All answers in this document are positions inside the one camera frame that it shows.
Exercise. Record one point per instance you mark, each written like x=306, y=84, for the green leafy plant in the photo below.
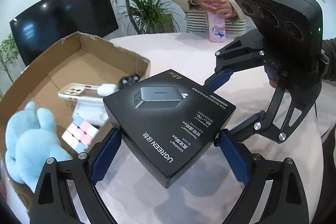
x=8, y=56

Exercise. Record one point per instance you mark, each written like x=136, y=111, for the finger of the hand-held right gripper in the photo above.
x=218, y=79
x=262, y=121

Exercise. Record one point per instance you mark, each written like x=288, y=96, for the black charger box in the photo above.
x=162, y=129

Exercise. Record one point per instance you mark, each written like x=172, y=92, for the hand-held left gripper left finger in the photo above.
x=105, y=158

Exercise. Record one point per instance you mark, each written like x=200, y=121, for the pastel puzzle cube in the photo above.
x=78, y=132

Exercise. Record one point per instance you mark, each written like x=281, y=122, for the small white box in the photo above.
x=89, y=111

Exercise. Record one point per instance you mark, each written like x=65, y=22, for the black round fuzzy object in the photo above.
x=128, y=81

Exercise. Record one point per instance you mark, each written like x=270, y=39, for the black monitor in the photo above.
x=63, y=22

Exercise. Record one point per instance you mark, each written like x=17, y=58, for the blue plush toy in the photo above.
x=31, y=145

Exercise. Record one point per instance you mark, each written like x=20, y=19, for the pink bottle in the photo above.
x=216, y=29

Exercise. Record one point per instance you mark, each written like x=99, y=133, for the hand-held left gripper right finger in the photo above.
x=233, y=158

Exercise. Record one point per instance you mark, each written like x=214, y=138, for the cardboard box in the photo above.
x=92, y=56

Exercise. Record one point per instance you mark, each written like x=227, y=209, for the phone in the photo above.
x=76, y=91

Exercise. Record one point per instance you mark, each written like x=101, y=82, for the white earbuds case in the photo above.
x=106, y=89

